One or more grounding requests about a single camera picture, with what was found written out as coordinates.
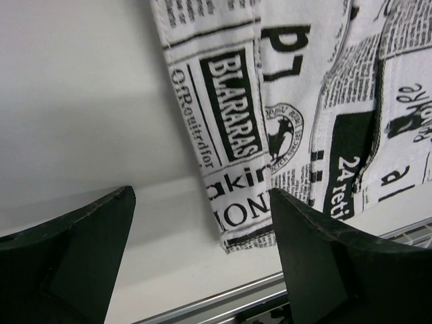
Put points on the newspaper print trousers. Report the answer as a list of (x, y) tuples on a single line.
[(329, 101)]

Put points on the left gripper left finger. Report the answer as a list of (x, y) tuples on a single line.
[(64, 270)]

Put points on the aluminium rail frame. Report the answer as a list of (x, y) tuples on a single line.
[(262, 301)]

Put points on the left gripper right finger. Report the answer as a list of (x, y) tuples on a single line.
[(335, 273)]

